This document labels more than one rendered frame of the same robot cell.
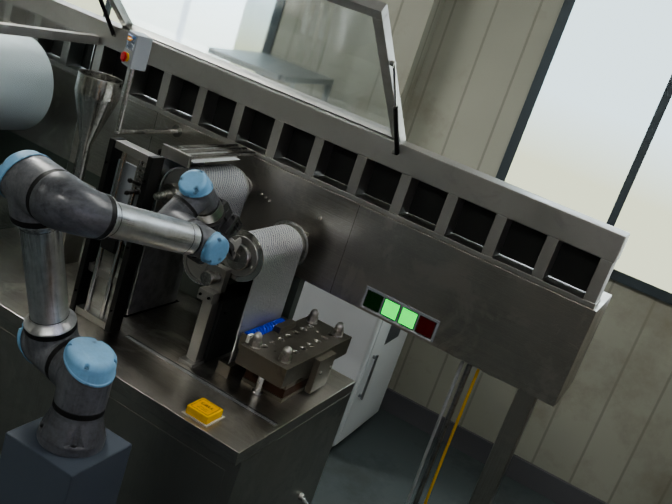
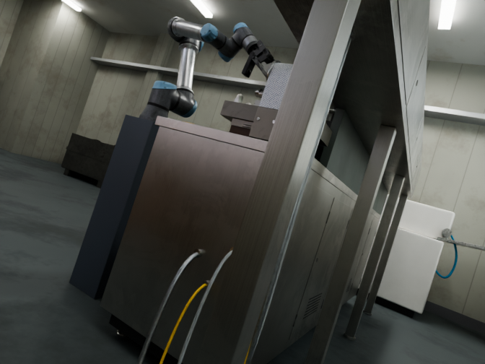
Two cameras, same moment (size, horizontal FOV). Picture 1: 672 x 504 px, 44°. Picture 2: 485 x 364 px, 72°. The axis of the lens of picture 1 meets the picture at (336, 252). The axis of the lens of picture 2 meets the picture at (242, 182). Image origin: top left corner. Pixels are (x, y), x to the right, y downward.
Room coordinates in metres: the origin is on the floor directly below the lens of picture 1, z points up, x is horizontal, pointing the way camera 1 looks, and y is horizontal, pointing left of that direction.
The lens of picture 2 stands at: (2.38, -1.26, 0.72)
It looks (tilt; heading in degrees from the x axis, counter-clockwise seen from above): 1 degrees up; 96
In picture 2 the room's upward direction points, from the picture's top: 18 degrees clockwise
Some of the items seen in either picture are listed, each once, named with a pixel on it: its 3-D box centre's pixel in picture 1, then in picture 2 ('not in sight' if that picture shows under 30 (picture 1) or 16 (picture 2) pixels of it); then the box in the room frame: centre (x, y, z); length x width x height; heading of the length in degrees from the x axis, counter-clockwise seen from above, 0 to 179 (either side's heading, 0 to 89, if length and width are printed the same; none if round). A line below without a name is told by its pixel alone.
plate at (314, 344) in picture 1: (296, 348); (275, 123); (2.29, 0.02, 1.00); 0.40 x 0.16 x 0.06; 157
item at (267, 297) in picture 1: (267, 300); (284, 105); (2.30, 0.14, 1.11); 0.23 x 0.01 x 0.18; 157
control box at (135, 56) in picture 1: (134, 50); not in sight; (2.45, 0.75, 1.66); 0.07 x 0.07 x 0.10; 42
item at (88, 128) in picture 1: (77, 178); not in sight; (2.59, 0.87, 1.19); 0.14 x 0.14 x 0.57
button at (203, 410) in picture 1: (204, 411); not in sight; (1.93, 0.19, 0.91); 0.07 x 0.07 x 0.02; 67
